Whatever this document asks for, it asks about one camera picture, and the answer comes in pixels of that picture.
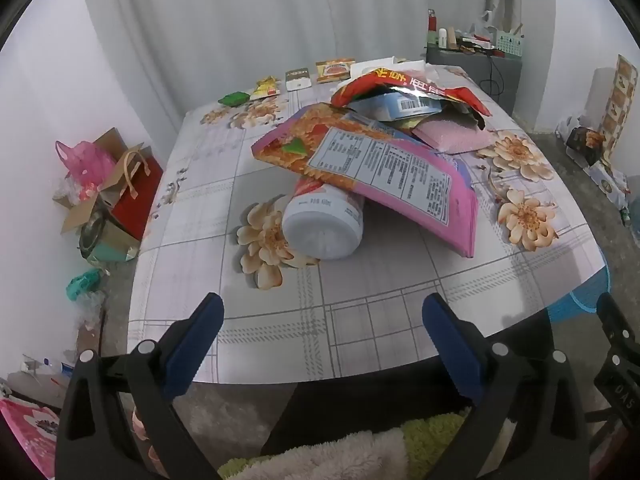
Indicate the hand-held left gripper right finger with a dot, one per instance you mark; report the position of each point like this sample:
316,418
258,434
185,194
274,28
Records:
450,345

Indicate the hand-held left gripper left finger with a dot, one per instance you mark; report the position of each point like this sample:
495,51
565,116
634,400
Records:
195,342

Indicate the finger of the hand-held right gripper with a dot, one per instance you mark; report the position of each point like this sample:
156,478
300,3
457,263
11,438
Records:
615,320

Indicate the blue waste basket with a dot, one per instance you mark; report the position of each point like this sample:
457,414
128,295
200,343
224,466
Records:
575,305

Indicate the white plastic bottle red cap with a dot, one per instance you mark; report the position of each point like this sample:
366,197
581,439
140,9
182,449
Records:
320,230

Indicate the pink snack bag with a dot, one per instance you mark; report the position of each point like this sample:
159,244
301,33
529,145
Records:
400,175

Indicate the pink sponge packet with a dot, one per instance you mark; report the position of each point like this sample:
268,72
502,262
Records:
450,134

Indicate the blue and white packet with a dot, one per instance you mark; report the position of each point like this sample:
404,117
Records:
400,105

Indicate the red snack bag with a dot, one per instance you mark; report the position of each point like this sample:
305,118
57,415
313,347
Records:
380,80

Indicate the floral tablecloth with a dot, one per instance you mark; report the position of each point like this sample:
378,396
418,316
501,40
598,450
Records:
380,280

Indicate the teal plastic bag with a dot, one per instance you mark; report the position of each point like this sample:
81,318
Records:
82,285

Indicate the gold tin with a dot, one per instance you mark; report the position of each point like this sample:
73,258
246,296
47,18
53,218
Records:
107,240

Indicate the white and blue box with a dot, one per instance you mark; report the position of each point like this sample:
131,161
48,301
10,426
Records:
607,182

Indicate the red gift bag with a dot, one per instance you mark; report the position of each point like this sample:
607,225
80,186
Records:
137,195

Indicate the fluffy green and white rug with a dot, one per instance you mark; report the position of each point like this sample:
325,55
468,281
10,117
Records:
320,455

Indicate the cardboard box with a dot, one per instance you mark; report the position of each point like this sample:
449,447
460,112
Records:
80,210

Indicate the black bag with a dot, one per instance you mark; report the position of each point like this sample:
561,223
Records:
585,142

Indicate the pink floral bag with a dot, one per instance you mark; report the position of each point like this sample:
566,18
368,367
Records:
30,430

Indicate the pink plastic bag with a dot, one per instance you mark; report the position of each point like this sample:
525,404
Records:
87,162

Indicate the patterned roll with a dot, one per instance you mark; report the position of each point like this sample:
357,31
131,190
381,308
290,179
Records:
620,100

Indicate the green packet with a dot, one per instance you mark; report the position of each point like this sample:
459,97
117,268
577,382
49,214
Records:
234,98

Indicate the yellow snack packet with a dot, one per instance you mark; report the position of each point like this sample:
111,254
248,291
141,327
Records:
265,89

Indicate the grey cabinet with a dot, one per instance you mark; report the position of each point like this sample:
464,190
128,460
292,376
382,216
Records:
505,80

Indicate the mint green desk calendar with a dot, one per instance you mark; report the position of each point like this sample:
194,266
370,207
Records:
510,44

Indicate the orange food packet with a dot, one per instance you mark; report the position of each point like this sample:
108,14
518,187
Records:
334,70

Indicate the white power strip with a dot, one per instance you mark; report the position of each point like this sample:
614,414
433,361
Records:
475,44

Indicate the red spray can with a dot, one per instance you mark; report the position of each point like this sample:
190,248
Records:
432,17

